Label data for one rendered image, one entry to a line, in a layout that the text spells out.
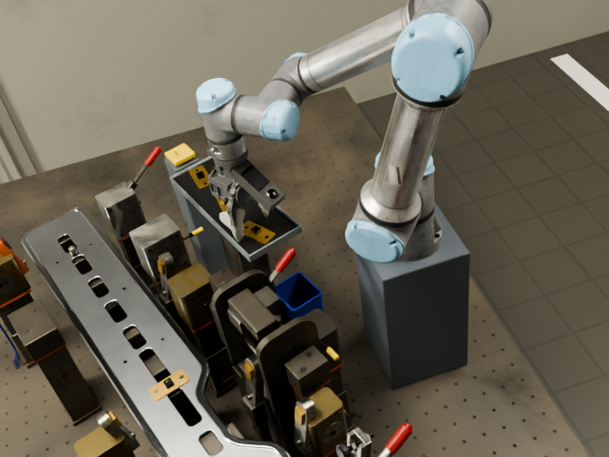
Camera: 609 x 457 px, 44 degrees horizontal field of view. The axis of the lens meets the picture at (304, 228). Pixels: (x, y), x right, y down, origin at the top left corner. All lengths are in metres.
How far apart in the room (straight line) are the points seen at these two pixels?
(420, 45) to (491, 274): 2.06
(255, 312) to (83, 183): 1.40
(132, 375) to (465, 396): 0.79
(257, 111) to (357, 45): 0.21
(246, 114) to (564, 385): 1.74
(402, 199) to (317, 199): 1.07
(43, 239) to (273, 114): 0.91
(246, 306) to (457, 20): 0.67
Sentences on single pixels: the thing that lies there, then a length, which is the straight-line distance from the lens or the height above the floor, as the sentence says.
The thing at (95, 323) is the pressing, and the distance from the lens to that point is 1.82.
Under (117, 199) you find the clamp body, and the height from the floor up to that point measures 1.06.
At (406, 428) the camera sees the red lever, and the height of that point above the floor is 1.15.
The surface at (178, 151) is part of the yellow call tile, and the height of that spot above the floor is 1.16.
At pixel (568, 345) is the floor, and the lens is 2.92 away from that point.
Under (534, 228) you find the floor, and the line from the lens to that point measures 3.31.
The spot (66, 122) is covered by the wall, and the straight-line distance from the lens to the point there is 3.79.
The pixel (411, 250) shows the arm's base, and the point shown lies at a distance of 1.62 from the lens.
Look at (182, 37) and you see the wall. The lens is 3.64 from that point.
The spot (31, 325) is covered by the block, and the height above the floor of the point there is 1.03.
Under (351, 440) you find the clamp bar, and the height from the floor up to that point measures 1.20.
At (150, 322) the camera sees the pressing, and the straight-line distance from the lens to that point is 1.77.
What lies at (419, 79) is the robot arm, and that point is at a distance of 1.16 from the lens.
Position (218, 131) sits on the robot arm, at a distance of 1.46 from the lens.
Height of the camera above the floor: 2.28
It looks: 43 degrees down
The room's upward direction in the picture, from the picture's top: 10 degrees counter-clockwise
